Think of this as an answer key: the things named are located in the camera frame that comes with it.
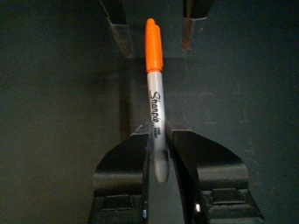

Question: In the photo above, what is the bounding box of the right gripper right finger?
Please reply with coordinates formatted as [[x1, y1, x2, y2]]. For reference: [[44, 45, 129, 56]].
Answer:
[[169, 129, 267, 224]]

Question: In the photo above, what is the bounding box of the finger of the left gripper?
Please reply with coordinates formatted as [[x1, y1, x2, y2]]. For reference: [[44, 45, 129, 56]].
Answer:
[[97, 0, 136, 57], [181, 0, 216, 51]]

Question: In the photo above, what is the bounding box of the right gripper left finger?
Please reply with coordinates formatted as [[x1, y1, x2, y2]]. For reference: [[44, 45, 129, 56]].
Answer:
[[88, 125, 155, 224]]

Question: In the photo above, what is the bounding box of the grey marker pen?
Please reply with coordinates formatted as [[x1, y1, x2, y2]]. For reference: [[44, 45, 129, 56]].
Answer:
[[144, 17, 172, 184]]

